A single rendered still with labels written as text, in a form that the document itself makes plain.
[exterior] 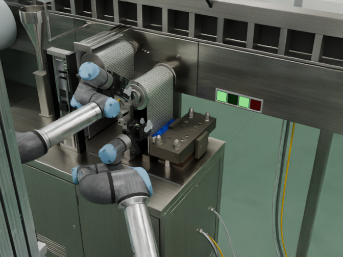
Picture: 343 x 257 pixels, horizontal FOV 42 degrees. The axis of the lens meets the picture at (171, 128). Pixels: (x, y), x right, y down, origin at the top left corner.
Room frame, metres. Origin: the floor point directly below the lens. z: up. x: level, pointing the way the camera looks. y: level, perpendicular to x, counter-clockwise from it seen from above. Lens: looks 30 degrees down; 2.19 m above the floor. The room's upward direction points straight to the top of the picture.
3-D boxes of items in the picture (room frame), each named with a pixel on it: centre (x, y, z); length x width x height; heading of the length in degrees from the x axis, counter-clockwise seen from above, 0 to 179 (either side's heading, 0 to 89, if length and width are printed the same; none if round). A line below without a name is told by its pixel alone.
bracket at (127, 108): (1.89, 0.22, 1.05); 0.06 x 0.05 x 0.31; 149
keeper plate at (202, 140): (1.92, -0.15, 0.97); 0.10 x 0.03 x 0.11; 149
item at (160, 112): (1.99, 0.05, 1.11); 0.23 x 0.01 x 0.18; 149
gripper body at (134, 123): (1.78, 0.18, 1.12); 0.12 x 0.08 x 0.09; 149
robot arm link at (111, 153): (1.64, 0.26, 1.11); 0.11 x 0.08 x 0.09; 149
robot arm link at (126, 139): (1.71, 0.22, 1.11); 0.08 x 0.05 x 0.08; 59
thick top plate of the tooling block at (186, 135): (1.96, -0.07, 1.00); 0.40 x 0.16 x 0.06; 149
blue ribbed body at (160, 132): (1.97, 0.04, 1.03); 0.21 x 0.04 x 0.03; 149
